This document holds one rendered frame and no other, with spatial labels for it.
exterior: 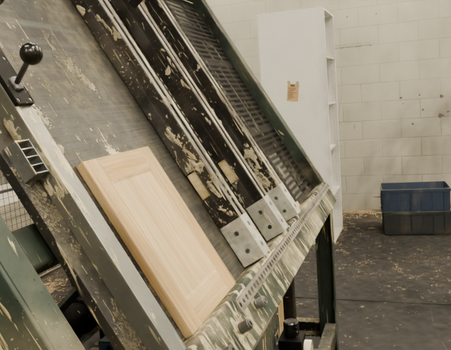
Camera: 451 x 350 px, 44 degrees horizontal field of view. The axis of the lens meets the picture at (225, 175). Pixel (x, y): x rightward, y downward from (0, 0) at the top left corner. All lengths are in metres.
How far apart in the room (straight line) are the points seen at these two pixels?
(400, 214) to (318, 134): 1.08
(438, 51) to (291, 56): 1.87
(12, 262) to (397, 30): 5.71
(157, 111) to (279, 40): 3.52
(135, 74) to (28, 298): 0.90
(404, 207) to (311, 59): 1.59
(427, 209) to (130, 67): 4.09
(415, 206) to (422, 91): 1.45
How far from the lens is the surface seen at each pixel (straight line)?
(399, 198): 5.30
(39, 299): 0.83
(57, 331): 0.83
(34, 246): 1.01
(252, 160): 2.02
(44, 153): 1.04
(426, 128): 6.28
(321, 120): 4.93
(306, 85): 4.95
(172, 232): 1.28
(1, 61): 1.12
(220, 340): 1.16
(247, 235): 1.52
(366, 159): 6.33
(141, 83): 1.58
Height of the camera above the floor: 1.34
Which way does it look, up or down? 8 degrees down
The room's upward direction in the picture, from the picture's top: 4 degrees counter-clockwise
